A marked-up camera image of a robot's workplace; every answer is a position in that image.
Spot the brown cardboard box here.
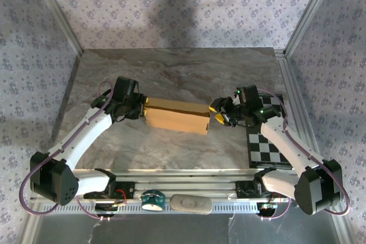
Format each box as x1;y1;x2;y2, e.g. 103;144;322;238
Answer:
144;97;212;135

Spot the black and grey chessboard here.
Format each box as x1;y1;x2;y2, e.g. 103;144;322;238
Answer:
247;94;293;170

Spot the small circuit board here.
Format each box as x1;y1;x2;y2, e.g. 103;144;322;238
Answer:
257;202;280;212

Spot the grey metal panel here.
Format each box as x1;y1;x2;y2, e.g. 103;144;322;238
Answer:
37;212;338;244

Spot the aluminium extrusion frame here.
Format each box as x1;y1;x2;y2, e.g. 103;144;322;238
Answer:
21;0;352;244

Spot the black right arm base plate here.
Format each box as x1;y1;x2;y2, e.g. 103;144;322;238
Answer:
236;180;288;198

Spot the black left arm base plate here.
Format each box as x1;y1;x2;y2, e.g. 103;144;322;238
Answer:
82;181;136;199

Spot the slotted grey cable duct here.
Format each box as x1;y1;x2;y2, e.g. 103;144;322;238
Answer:
41;204;260;214

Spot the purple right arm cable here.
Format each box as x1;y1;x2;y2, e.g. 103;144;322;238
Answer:
257;88;351;222

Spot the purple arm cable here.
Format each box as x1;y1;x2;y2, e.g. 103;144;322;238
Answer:
257;88;351;222
19;80;115;222

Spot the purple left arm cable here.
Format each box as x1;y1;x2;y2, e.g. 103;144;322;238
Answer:
19;80;115;222

